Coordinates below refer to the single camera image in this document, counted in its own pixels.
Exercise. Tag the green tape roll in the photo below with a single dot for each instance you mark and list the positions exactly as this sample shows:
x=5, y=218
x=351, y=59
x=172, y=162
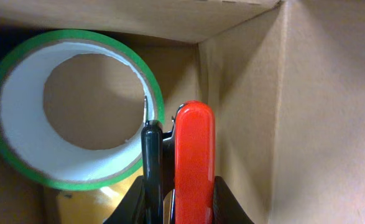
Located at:
x=29, y=143

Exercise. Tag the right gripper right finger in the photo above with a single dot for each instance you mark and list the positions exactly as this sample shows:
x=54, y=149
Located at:
x=226, y=208

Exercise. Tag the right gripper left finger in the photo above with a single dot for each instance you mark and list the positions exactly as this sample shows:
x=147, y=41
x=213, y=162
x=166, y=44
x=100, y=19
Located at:
x=131, y=209

